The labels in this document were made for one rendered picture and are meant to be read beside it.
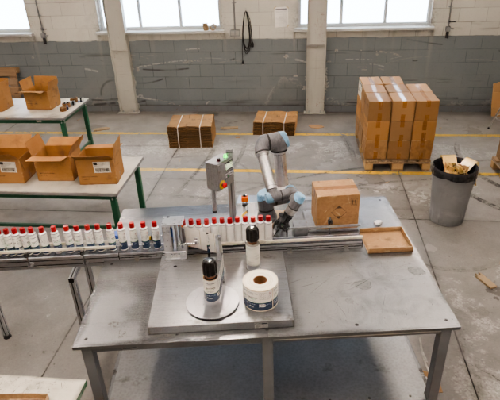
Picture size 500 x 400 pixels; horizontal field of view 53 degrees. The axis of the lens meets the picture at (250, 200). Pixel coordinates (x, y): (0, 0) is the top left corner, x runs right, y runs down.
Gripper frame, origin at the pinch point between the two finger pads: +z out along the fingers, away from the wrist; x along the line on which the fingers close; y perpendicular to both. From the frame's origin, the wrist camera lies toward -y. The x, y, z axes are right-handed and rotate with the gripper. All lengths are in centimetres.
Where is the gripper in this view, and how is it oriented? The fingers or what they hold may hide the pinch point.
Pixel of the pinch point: (274, 234)
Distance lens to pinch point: 340.5
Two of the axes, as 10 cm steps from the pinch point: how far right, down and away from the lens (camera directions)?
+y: 0.4, 4.8, -8.8
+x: 8.8, 3.9, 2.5
